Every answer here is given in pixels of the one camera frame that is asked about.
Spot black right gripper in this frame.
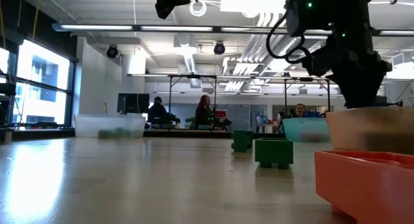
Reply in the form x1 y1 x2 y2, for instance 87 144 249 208
303 32 393 109

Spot orange toy building block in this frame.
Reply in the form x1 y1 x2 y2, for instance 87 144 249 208
314 150 414 224

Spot orange plastic bin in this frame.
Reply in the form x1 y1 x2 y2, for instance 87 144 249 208
325 106 414 156

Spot person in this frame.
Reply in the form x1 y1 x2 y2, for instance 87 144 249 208
290 102 307 119
194 94 215 129
147 96 173 129

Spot teal plastic bin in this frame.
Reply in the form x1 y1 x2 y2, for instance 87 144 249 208
282 117 331 143

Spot long LED light bar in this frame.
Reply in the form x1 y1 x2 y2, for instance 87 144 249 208
51 22 414 37

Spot black computer monitor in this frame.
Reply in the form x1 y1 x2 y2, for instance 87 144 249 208
116 93 151 115

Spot clear plastic bin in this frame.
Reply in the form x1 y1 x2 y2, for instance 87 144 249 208
74 113 147 140

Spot large office window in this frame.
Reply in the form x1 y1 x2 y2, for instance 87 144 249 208
0 39 75 129

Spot white coiled cable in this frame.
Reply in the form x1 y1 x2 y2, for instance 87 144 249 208
189 0 208 17

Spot black background rig frame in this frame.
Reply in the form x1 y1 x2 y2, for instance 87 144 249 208
283 76 331 120
168 74 218 131

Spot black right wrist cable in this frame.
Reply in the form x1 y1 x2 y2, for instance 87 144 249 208
266 14 307 65

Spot black aluminium table frame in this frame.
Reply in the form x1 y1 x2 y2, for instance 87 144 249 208
0 128 285 141

